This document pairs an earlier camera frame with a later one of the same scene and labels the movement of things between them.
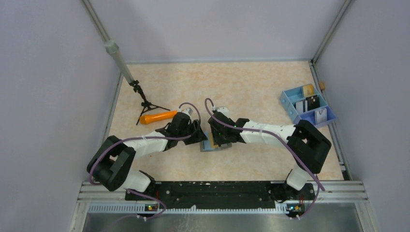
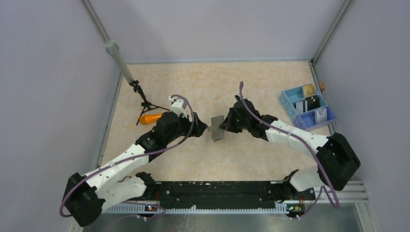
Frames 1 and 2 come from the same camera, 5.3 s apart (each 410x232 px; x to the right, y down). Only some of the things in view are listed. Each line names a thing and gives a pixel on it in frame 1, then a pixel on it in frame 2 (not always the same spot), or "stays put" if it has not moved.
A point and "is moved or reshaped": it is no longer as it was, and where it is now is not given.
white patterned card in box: x=321 y=115 stays put
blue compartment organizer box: x=312 y=108 stays put
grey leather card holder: x=207 y=145 is moved or reshaped
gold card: x=308 y=90 stays put
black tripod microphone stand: x=111 y=48 stays put
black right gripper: x=217 y=140 → x=227 y=124
